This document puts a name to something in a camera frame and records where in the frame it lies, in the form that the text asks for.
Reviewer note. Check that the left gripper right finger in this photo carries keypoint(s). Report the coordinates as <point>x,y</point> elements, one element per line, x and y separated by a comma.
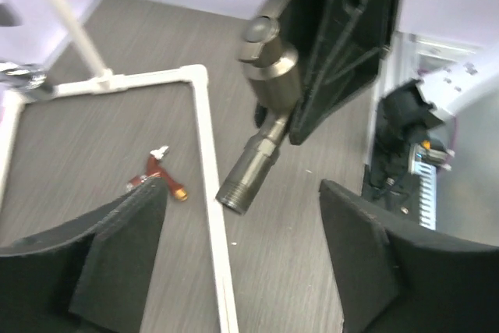
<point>393,275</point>

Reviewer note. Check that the chrome faucet on frame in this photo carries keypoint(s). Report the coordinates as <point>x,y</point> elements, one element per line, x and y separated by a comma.
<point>30,80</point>

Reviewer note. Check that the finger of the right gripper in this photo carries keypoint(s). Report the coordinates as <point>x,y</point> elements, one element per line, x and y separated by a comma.
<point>340,45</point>

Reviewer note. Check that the white PVC pipe frame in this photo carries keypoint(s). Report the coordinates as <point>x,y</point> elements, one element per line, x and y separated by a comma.
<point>104,81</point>

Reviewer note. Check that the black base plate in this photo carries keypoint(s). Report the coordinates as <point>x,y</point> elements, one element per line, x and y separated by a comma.
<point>387,182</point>

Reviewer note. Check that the slotted cable duct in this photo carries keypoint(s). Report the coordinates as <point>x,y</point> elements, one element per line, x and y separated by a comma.
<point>427,195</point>

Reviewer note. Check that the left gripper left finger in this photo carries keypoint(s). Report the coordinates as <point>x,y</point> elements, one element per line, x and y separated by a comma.
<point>90,274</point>

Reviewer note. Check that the red-brown faucet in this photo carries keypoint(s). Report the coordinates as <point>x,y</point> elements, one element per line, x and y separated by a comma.
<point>154,169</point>

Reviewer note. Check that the dark bronze faucet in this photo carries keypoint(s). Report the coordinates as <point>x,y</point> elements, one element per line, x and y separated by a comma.
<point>270,64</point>

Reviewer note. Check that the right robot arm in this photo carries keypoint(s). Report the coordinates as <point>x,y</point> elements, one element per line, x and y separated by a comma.
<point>423,103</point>

